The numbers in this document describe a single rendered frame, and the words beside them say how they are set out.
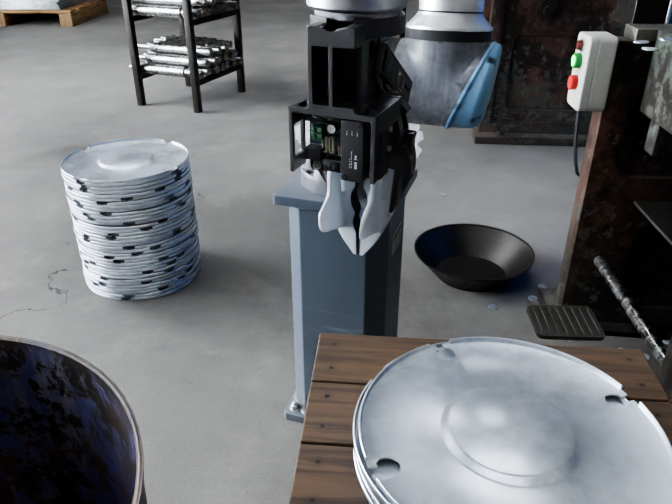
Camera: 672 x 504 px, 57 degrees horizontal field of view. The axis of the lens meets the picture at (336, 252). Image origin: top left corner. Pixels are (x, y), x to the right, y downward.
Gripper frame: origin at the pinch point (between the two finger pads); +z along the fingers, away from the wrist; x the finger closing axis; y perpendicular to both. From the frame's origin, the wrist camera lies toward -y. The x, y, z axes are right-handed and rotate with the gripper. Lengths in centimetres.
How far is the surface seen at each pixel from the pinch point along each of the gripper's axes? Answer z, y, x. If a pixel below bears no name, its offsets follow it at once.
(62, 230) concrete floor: 56, -70, -120
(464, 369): 17.2, -6.4, 9.8
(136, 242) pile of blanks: 40, -50, -74
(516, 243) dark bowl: 50, -104, 4
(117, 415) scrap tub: 10.5, 19.4, -14.3
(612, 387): 17.2, -9.7, 24.8
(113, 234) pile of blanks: 38, -48, -79
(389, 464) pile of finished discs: 18.0, 8.7, 6.5
